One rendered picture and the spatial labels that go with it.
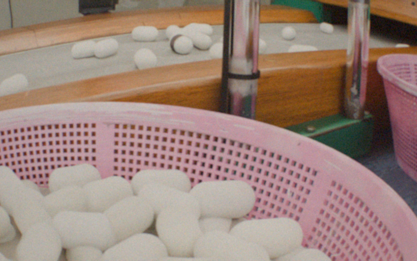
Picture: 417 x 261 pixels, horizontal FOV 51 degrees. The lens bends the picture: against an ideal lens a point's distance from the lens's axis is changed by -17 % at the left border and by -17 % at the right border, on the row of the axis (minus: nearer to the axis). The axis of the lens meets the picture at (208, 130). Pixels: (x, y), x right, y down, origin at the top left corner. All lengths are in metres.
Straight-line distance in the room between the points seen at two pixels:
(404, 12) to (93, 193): 0.67
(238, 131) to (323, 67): 0.21
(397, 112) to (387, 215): 0.27
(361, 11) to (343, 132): 0.12
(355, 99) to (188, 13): 0.41
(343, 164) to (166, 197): 0.08
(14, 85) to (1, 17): 2.19
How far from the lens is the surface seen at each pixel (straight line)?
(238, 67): 0.34
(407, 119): 0.43
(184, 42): 0.56
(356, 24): 0.45
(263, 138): 0.25
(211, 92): 0.36
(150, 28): 0.65
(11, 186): 0.25
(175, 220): 0.21
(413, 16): 0.81
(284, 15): 0.94
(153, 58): 0.48
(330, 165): 0.22
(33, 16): 2.63
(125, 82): 0.35
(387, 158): 0.50
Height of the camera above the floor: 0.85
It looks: 20 degrees down
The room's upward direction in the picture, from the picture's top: 2 degrees clockwise
